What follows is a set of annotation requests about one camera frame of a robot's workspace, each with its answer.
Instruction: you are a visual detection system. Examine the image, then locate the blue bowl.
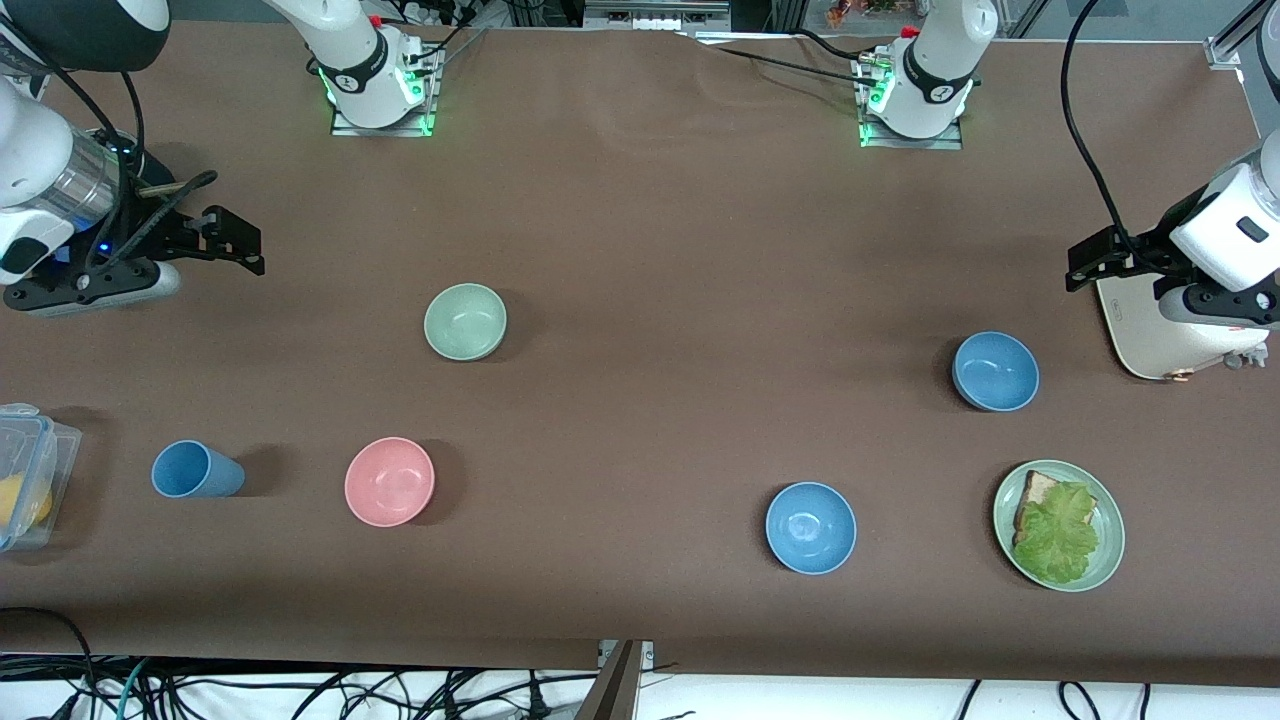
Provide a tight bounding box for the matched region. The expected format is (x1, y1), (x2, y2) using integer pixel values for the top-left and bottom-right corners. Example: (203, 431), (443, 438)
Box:
(951, 331), (1041, 413)
(765, 481), (858, 576)

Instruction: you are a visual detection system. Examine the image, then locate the pale green bowl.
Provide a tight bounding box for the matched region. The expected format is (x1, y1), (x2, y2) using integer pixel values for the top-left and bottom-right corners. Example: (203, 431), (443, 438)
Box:
(424, 283), (508, 362)

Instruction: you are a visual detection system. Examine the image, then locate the pink bowl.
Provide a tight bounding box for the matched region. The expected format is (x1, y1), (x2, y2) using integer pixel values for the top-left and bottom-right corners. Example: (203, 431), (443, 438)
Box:
(344, 436), (437, 528)

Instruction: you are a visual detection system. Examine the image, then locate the cream toaster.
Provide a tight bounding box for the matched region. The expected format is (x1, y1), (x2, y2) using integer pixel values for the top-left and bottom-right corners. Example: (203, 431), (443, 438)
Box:
(1095, 275), (1271, 382)

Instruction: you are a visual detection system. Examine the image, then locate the clear plastic container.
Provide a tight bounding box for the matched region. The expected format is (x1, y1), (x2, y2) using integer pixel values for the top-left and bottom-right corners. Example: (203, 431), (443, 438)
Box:
(0, 403), (83, 553)

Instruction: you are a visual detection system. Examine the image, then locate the blue cup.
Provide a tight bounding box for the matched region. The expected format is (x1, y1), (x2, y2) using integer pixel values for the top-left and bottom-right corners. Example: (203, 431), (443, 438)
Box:
(151, 440), (246, 499)

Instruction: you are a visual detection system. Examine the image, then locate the toast slice under lettuce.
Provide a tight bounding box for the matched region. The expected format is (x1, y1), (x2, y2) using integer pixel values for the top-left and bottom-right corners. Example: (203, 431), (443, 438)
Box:
(1013, 470), (1099, 549)

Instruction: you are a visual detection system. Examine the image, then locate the yellow fruit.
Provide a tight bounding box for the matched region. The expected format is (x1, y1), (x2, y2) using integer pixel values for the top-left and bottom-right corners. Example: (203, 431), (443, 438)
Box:
(0, 475), (53, 531)

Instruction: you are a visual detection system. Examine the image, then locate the green lettuce leaf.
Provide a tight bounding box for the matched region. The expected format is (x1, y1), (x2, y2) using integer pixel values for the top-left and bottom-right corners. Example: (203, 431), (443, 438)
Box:
(1012, 482), (1101, 586)

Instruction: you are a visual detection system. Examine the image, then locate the pale green plate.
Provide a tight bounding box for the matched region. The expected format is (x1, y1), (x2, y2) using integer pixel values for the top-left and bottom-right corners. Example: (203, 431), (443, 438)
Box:
(993, 460), (1127, 593)

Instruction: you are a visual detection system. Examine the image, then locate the colourful snack packet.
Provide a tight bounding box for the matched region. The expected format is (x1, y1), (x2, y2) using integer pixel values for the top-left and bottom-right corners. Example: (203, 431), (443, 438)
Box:
(825, 0), (906, 26)

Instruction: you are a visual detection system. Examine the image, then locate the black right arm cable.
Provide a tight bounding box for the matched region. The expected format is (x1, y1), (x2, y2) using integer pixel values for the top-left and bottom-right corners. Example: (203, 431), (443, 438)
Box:
(20, 45), (217, 286)

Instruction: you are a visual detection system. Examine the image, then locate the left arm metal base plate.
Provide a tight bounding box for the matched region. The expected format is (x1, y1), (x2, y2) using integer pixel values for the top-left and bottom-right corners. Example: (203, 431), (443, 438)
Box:
(858, 55), (966, 151)

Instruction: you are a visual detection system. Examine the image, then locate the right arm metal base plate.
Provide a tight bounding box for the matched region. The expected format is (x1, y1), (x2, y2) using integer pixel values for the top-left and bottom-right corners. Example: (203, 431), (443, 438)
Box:
(330, 25), (438, 138)

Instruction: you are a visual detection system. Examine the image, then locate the black base power cable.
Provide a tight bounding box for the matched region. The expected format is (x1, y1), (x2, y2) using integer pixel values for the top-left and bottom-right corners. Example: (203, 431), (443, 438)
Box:
(795, 28), (873, 63)
(690, 40), (881, 86)
(405, 20), (491, 81)

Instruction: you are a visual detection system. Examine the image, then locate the black looped floor cable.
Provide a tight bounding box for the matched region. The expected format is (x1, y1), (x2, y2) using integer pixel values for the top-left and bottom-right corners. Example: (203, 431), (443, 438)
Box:
(0, 607), (98, 720)

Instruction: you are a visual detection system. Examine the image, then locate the teal cable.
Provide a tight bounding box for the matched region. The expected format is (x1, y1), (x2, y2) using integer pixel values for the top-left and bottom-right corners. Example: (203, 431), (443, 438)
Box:
(115, 658), (156, 720)

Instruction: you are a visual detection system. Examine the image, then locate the metal table bracket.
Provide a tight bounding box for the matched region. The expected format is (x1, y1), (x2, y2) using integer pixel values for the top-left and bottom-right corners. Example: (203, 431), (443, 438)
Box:
(575, 640), (656, 720)

